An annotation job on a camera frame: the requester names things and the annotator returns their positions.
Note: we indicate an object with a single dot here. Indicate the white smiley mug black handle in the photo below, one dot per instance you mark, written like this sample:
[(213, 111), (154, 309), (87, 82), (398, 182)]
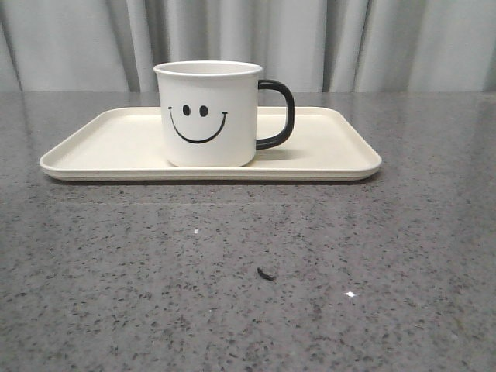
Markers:
[(209, 112)]

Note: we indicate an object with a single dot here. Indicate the cream rectangular plastic tray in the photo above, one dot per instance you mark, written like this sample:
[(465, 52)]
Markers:
[(126, 144)]

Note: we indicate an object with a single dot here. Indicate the grey pleated curtain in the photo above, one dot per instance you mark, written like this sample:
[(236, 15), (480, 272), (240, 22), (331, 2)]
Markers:
[(311, 46)]

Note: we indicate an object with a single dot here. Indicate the small black debris piece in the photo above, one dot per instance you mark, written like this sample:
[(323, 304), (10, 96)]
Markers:
[(264, 275)]

